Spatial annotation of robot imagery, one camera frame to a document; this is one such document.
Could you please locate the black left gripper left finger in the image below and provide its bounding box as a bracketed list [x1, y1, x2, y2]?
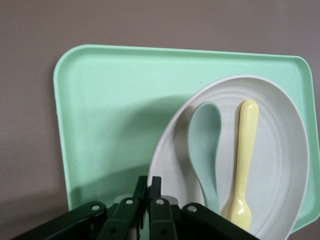
[98, 175, 148, 240]

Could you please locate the round off-white plate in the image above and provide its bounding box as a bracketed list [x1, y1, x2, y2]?
[147, 74, 311, 240]

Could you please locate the brown table mat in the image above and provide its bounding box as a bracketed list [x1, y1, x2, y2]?
[0, 0, 320, 240]

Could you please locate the mint green rectangular tray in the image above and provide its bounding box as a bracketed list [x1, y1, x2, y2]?
[53, 44, 315, 240]

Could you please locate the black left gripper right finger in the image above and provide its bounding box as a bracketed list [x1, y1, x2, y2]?
[149, 176, 177, 240]

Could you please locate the pale green plastic spoon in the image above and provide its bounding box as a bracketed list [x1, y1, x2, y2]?
[187, 101, 223, 216]

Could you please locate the yellow plastic fork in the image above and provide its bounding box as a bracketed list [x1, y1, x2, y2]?
[220, 99, 260, 232]

